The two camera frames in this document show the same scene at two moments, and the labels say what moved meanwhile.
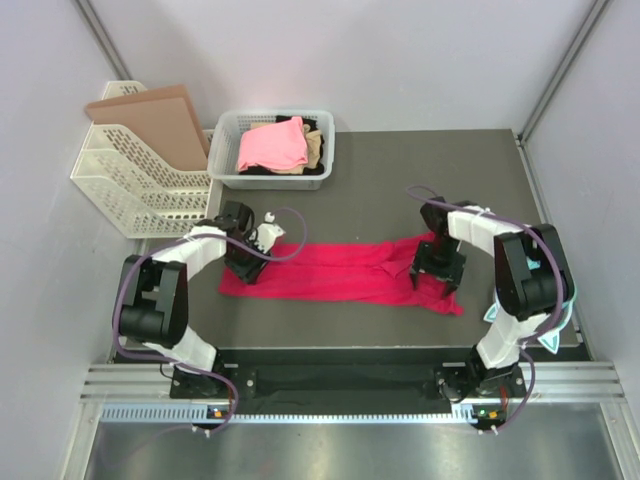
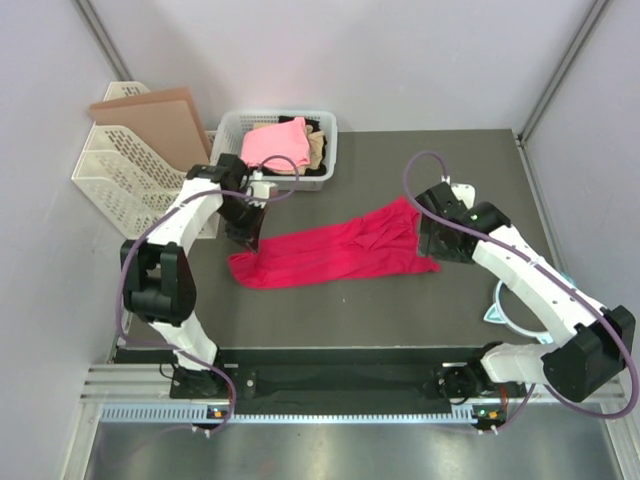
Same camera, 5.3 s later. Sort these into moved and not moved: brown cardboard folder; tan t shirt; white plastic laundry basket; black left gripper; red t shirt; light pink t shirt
Moved: black left gripper; red t shirt
Not moved: light pink t shirt; white plastic laundry basket; brown cardboard folder; tan t shirt
